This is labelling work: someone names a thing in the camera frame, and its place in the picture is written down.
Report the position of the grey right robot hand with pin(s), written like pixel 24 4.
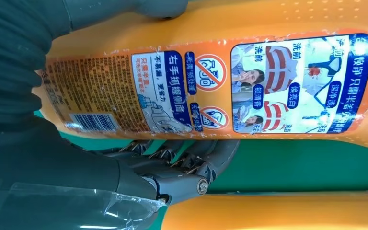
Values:
pixel 60 177

